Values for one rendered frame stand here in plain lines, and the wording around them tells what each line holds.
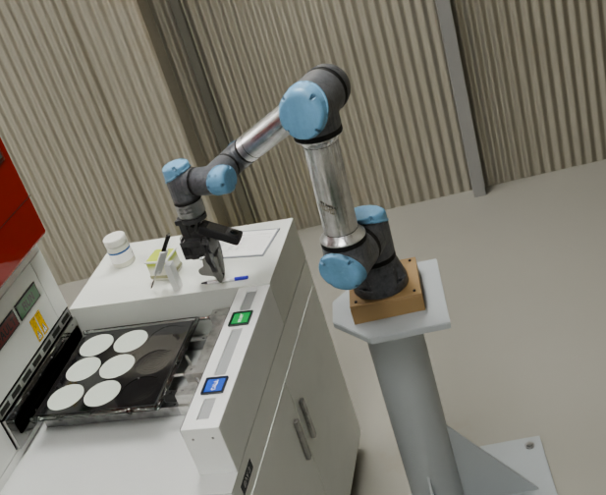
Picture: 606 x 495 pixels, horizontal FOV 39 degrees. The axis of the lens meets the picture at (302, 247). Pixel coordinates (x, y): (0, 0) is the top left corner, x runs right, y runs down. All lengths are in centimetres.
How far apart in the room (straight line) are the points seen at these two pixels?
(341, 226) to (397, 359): 50
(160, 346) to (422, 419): 78
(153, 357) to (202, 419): 43
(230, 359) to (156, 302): 44
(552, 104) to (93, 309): 268
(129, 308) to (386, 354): 74
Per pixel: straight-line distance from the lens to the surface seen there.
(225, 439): 196
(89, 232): 481
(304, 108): 193
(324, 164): 200
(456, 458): 276
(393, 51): 426
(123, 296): 255
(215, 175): 219
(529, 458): 299
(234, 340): 218
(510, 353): 343
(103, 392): 231
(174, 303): 246
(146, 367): 232
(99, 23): 415
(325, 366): 275
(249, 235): 260
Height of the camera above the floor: 214
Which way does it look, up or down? 29 degrees down
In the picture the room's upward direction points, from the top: 18 degrees counter-clockwise
